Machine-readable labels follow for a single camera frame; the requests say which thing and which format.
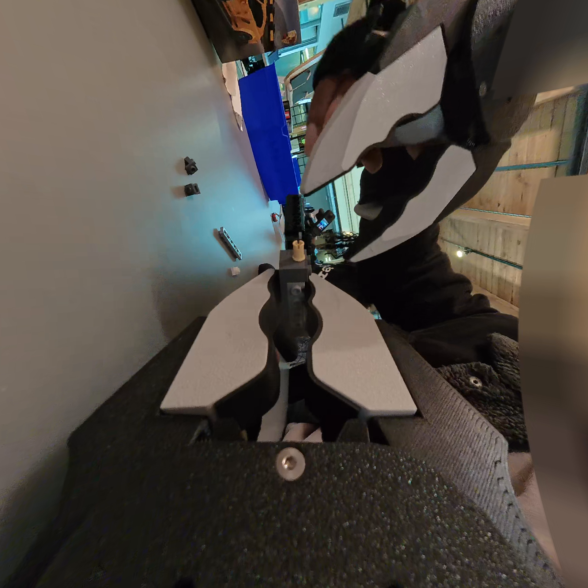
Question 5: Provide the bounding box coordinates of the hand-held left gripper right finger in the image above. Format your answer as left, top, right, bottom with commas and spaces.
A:
305, 275, 419, 442

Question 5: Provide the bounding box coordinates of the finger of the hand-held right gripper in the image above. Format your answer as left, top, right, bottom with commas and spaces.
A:
299, 24, 450, 195
347, 144, 478, 264

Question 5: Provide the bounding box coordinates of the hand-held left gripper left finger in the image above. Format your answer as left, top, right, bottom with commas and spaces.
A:
160, 268, 282, 443

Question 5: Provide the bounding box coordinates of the black toy brick car chassis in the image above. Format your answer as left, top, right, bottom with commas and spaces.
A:
258, 193, 322, 368

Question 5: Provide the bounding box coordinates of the person's right forearm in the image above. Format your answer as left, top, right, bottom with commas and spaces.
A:
317, 230, 520, 368

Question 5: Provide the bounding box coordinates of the grey desk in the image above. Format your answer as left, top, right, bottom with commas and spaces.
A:
0, 0, 285, 588

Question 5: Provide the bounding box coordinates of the person's right hand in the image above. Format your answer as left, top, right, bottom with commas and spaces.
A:
304, 20, 454, 251

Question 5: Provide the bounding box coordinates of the blue storage bin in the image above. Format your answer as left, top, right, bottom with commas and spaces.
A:
238, 63, 301, 204

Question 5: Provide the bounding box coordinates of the long grey brick plate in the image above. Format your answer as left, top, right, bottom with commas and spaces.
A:
217, 226, 243, 260

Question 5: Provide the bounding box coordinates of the black toy set box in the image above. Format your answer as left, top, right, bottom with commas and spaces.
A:
192, 0, 302, 62

